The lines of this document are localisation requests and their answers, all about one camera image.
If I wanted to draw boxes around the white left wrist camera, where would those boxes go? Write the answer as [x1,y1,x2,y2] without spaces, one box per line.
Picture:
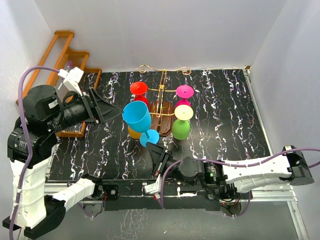
[57,67,84,96]

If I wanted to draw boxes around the yellow orange wine glass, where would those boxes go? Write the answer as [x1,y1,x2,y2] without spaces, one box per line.
[127,126,142,140]

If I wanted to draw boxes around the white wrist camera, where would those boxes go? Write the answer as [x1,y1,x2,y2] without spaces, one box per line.
[143,175,162,200]
[57,67,84,96]

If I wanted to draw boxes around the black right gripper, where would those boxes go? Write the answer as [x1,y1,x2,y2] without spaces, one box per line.
[146,142,196,187]

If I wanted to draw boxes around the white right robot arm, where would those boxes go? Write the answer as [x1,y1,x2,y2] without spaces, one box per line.
[144,142,315,200]

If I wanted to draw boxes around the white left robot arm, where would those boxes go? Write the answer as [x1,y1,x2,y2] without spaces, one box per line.
[2,84,123,240]

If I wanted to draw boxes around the magenta wine glass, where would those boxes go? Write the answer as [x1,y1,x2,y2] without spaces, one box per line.
[175,85,194,108]

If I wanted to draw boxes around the green wine glass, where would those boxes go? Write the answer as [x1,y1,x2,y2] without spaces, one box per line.
[172,104,194,140]

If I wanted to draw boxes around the blue wine glass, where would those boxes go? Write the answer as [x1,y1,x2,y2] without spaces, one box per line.
[122,100,160,147]

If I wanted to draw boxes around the aluminium frame rail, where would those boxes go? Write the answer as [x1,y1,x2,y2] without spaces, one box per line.
[17,181,310,240]

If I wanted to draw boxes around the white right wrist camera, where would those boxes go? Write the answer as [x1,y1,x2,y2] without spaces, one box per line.
[143,175,162,200]

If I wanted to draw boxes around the brown wooden rack base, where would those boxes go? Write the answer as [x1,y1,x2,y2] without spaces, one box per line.
[149,101,175,137]

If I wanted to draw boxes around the red wine glass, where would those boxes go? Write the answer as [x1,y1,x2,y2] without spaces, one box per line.
[130,81,149,108]

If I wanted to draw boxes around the gold wire glass rack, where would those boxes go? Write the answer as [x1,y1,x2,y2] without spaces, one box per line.
[138,64,192,118]

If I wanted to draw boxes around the orange wooden tiered shelf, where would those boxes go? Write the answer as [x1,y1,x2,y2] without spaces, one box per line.
[15,30,103,138]

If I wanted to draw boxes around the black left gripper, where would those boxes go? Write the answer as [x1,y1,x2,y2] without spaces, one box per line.
[47,86,124,132]

